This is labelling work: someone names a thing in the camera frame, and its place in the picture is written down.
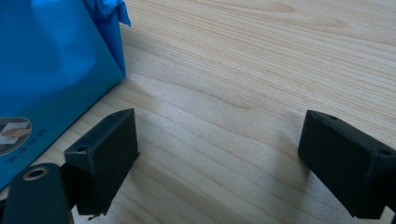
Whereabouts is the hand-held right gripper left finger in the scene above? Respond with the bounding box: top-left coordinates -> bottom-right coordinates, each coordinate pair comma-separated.
64,107 -> 140,217

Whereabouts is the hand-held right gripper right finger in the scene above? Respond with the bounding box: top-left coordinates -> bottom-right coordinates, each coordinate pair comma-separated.
297,109 -> 396,220

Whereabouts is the blue wet wipes packet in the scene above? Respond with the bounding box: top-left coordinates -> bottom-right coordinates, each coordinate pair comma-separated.
0,0 -> 132,191

